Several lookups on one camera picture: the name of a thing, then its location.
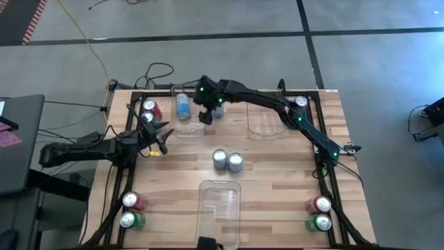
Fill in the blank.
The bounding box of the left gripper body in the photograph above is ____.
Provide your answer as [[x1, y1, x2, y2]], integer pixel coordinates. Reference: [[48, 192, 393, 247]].
[[138, 120, 164, 149]]

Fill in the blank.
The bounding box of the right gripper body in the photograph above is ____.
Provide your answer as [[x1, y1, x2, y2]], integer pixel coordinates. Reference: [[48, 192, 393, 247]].
[[192, 74, 226, 111]]

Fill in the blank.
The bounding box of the red Fanta soda can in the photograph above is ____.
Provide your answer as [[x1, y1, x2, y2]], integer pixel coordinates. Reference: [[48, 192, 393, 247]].
[[305, 195, 332, 215], [121, 190, 149, 212], [293, 95, 309, 109], [143, 99, 163, 121]]

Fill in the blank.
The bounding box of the green Sprite soda can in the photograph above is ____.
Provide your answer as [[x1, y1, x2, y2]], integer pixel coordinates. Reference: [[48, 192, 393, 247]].
[[305, 212, 333, 233], [119, 210, 146, 230], [141, 110, 162, 128]]

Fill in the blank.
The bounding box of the clear plastic bin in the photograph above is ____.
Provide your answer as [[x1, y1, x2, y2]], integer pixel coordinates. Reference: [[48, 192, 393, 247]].
[[194, 179, 243, 250], [171, 90, 207, 135], [246, 100, 289, 142]]

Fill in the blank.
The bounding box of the black power brick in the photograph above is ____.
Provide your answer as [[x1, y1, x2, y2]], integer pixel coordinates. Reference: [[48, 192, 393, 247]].
[[76, 131, 102, 145]]

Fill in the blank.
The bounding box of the dark grey side table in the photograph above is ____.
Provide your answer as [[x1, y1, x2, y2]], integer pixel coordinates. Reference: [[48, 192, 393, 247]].
[[0, 94, 46, 195]]

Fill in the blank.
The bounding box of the black side cabinet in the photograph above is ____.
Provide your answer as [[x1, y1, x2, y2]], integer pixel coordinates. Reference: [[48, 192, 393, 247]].
[[0, 169, 90, 250]]

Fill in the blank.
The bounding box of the pink paper note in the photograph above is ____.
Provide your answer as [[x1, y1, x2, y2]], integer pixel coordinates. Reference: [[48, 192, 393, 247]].
[[0, 121, 22, 149]]

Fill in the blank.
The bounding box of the dark striped floor mat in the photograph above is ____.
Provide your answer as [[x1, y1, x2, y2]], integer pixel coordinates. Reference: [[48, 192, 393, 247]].
[[0, 0, 49, 46]]

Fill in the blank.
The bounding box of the black equipment stand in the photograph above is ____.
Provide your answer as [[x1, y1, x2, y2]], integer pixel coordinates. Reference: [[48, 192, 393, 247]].
[[421, 96, 444, 143]]

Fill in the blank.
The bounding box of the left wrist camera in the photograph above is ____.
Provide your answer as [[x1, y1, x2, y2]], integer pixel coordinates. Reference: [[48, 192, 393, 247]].
[[157, 137, 169, 156]]

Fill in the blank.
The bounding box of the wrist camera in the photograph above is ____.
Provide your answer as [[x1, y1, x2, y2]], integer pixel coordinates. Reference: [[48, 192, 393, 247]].
[[157, 137, 169, 156], [198, 109, 214, 126]]

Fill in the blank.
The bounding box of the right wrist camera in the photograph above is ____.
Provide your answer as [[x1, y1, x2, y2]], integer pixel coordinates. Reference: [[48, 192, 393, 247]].
[[198, 109, 214, 126]]

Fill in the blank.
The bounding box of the black aluminium table frame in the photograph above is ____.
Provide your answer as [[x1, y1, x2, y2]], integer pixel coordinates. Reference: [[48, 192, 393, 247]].
[[81, 88, 377, 250]]

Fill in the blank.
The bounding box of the looped black floor cable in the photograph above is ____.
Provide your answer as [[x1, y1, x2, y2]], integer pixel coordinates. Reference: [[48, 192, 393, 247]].
[[133, 62, 175, 90]]

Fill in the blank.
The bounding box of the yellow cable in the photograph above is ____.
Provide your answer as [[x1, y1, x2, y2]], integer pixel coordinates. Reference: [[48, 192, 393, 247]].
[[56, 0, 111, 123]]

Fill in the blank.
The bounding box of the thin black floor cable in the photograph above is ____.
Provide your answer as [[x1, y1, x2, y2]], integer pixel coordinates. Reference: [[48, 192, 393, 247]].
[[87, 0, 157, 10]]

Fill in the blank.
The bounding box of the black equipment cable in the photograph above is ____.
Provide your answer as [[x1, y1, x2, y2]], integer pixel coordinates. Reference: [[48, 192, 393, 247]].
[[408, 103, 433, 143]]

